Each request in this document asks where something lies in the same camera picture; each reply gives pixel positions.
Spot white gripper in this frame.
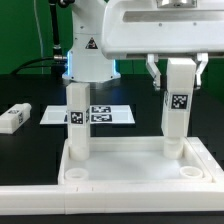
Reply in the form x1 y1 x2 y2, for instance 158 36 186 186
101 0 224 90

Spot white desk top tray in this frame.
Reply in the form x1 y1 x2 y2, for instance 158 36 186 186
58 137 213 185

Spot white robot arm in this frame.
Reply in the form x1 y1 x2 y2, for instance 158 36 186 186
65 0 224 88

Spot fiducial marker sheet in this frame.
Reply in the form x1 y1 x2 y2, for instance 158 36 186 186
40 105 135 125

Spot white L-shaped obstacle fence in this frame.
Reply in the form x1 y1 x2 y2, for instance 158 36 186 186
0 137 224 215

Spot black cable bundle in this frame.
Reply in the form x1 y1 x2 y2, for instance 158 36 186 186
9 0 69 76

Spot white hanging cable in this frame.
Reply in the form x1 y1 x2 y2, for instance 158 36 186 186
33 0 45 75

